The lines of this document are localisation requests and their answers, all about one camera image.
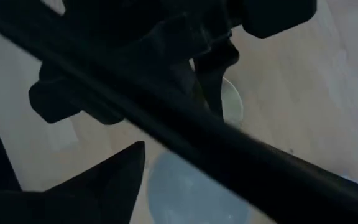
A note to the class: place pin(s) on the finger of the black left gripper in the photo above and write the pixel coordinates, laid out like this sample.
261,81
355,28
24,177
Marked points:
216,68

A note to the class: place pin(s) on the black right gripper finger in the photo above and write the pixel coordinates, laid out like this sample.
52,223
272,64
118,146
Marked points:
89,199

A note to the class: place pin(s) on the white lightbulb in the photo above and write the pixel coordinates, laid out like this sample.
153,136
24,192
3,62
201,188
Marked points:
182,199

